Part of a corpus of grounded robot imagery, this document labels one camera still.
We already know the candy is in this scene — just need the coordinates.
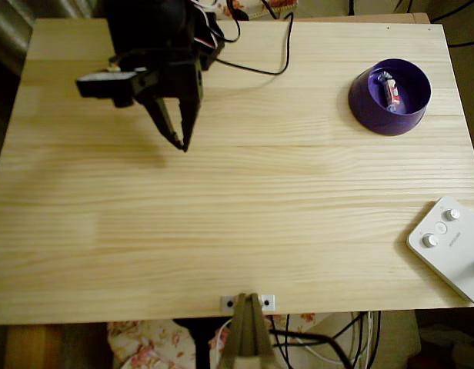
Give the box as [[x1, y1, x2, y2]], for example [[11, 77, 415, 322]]
[[377, 70, 402, 113]]

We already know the purple bowl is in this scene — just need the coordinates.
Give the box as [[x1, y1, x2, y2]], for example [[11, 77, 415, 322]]
[[347, 57, 432, 138]]

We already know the floral cloth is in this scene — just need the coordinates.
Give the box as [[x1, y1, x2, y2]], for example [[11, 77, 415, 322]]
[[215, 0, 300, 21], [105, 311, 319, 369]]

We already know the black stand pole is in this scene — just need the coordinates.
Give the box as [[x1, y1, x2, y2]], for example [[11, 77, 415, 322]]
[[173, 317, 230, 369]]

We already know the wooden table leg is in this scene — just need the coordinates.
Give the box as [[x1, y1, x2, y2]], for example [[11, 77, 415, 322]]
[[4, 324, 63, 369]]

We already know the white device with knobs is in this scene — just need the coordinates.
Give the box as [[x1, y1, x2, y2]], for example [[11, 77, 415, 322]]
[[406, 195, 474, 308]]

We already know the red white black servo wire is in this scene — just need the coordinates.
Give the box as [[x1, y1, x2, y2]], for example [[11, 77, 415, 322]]
[[189, 0, 222, 51]]

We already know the black camera box with label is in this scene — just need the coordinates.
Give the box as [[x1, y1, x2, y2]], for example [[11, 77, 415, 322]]
[[75, 68, 139, 108]]

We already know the long black camera cable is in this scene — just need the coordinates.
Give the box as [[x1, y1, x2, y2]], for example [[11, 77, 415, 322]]
[[215, 11, 295, 76]]

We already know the black cable with plug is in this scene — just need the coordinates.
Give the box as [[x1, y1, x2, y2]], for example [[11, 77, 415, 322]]
[[259, 0, 279, 20]]

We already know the white bracket with screws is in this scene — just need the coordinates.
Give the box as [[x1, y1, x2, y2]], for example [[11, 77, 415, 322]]
[[219, 294, 277, 311]]

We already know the thick black cable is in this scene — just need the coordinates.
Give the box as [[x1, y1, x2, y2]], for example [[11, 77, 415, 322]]
[[267, 328, 356, 369]]

